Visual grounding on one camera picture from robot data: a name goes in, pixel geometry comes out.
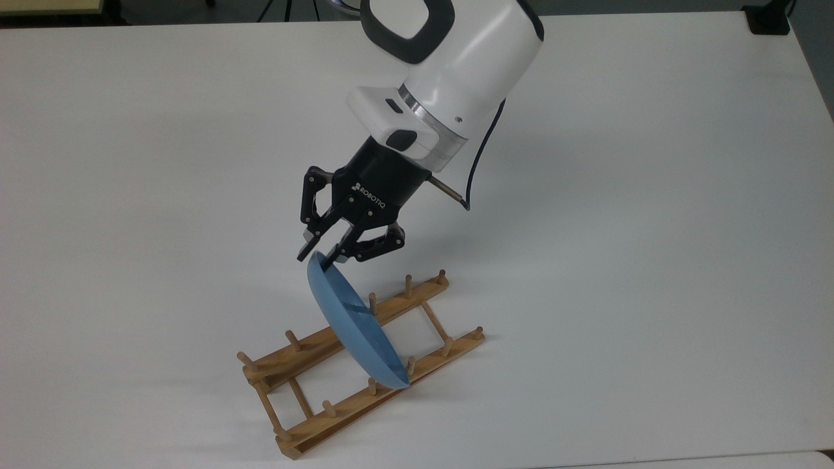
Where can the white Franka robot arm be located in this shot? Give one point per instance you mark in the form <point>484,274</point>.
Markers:
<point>469,52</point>

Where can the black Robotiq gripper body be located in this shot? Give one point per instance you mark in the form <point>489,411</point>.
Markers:
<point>381,185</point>

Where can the wooden plate rack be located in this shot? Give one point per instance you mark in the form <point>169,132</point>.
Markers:
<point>306,348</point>

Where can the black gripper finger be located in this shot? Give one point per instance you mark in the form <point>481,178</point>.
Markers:
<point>381,244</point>
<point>311,195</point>

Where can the blue round plate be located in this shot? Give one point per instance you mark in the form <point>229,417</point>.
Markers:
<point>358,326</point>

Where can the black tripod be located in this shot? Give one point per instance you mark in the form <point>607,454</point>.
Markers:
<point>287,8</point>

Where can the light wooden desk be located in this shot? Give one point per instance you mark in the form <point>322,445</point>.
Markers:
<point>45,5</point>

